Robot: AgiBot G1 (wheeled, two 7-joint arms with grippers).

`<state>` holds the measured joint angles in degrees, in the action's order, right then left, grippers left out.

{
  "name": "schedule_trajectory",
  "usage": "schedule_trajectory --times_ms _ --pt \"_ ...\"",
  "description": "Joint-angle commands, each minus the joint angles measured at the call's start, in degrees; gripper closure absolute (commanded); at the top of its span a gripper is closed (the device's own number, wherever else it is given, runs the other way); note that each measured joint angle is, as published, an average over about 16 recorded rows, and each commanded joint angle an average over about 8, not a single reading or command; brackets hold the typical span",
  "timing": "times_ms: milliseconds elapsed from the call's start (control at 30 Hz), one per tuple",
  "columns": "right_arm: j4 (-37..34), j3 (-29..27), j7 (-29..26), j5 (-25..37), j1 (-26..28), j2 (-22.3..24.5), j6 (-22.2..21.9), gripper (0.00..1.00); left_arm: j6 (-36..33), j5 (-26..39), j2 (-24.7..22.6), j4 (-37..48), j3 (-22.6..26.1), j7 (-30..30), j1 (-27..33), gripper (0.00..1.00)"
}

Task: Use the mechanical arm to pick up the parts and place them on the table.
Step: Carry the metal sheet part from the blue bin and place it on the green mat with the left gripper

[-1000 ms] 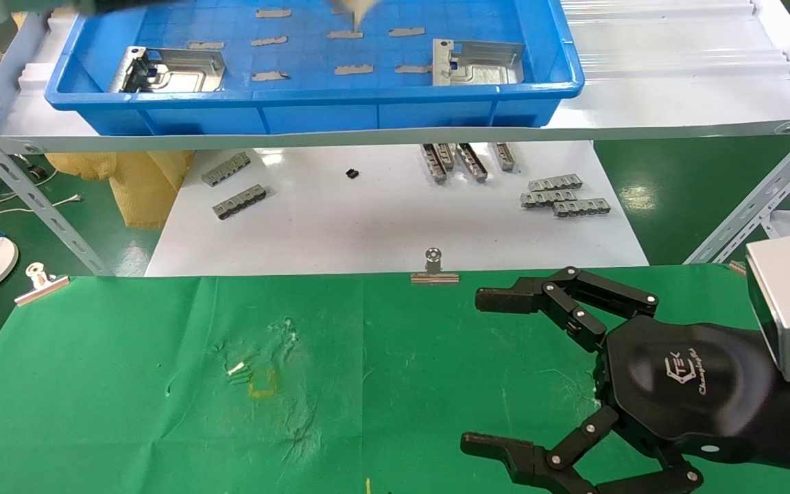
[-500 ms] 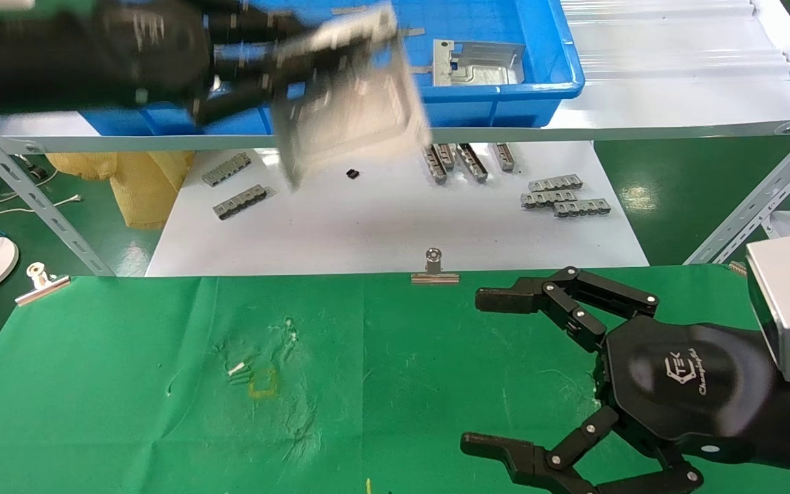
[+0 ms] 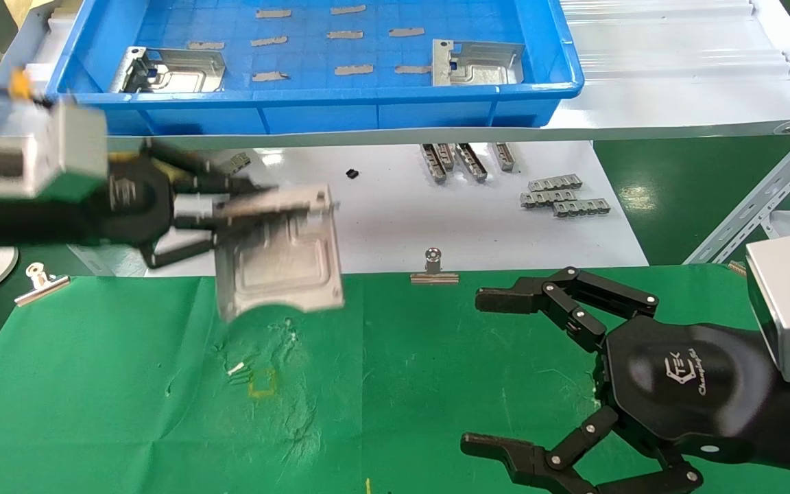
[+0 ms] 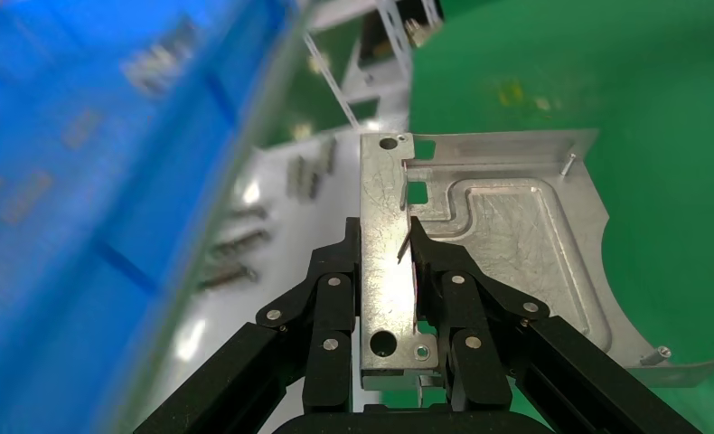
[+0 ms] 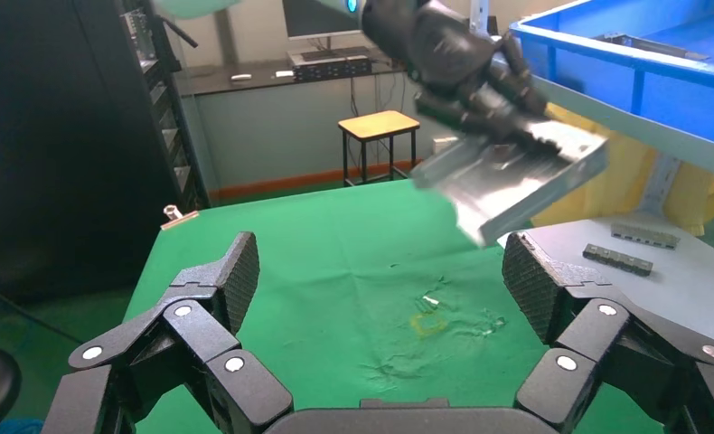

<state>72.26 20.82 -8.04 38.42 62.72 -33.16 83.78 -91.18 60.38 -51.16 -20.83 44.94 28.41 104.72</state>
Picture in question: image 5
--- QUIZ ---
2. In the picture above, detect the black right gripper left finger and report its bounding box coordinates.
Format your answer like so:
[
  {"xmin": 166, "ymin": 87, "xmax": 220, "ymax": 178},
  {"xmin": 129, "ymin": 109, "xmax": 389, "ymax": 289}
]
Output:
[{"xmin": 41, "ymin": 231, "xmax": 295, "ymax": 434}]

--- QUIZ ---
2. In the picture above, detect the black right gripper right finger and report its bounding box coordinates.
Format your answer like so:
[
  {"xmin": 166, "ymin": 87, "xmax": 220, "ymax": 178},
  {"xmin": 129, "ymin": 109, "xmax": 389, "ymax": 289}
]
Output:
[{"xmin": 501, "ymin": 231, "xmax": 714, "ymax": 434}]

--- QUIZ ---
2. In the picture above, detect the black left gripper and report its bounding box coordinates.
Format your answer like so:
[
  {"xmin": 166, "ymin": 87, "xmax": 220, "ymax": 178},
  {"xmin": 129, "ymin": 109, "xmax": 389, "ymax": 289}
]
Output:
[{"xmin": 361, "ymin": 0, "xmax": 566, "ymax": 153}]

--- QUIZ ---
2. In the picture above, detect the stamped sheet metal part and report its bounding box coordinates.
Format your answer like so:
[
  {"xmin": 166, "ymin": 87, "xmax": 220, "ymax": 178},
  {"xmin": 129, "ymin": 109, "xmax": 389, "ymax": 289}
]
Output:
[
  {"xmin": 409, "ymin": 116, "xmax": 612, "ymax": 250},
  {"xmin": 592, "ymin": 32, "xmax": 710, "ymax": 63}
]

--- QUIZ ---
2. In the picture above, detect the gray ribbed metal strip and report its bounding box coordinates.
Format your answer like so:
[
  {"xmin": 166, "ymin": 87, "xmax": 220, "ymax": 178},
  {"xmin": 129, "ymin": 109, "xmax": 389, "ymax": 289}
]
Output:
[
  {"xmin": 581, "ymin": 242, "xmax": 655, "ymax": 278},
  {"xmin": 609, "ymin": 222, "xmax": 682, "ymax": 251}
]

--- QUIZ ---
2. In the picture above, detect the yellow-topped black stool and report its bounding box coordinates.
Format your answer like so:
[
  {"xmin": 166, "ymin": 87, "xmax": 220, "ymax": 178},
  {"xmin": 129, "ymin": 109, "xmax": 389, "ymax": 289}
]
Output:
[{"xmin": 337, "ymin": 109, "xmax": 422, "ymax": 189}]

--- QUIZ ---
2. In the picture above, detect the steel binder clip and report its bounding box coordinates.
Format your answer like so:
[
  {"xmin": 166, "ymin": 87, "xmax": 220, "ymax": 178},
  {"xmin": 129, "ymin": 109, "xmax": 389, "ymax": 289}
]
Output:
[{"xmin": 159, "ymin": 203, "xmax": 202, "ymax": 232}]

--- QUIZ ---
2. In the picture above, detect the black rack device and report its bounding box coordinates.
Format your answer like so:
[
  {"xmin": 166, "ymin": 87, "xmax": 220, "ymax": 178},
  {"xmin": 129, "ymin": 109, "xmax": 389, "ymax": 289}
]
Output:
[{"xmin": 292, "ymin": 54, "xmax": 374, "ymax": 84}]

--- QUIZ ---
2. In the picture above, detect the gray slotted-angle shelf rack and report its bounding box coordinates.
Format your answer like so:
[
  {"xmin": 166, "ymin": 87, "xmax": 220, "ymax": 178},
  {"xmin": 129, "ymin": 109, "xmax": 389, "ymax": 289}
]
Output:
[{"xmin": 531, "ymin": 74, "xmax": 714, "ymax": 221}]

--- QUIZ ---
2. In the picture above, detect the yellow mesh bag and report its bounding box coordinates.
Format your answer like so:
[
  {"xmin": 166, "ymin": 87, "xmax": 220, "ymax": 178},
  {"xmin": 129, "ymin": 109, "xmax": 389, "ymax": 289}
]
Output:
[{"xmin": 527, "ymin": 101, "xmax": 714, "ymax": 237}]

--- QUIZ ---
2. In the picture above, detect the black computer monitor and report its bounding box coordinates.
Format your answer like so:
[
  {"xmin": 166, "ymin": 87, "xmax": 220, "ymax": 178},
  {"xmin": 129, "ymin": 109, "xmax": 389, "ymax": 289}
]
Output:
[{"xmin": 281, "ymin": 0, "xmax": 365, "ymax": 52}]

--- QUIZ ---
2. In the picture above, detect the blue plastic bin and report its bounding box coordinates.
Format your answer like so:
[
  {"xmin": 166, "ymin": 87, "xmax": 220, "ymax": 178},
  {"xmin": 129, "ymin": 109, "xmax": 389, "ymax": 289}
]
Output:
[{"xmin": 509, "ymin": 0, "xmax": 714, "ymax": 152}]

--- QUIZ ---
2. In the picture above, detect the black equipment cabinet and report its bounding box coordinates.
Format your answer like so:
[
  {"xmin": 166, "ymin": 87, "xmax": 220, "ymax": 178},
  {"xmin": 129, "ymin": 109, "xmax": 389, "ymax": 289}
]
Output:
[{"xmin": 0, "ymin": 0, "xmax": 212, "ymax": 304}]

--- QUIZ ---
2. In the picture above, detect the dark office desk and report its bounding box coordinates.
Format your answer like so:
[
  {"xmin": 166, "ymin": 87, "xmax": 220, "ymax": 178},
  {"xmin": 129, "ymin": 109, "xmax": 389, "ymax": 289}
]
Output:
[{"xmin": 174, "ymin": 50, "xmax": 418, "ymax": 99}]

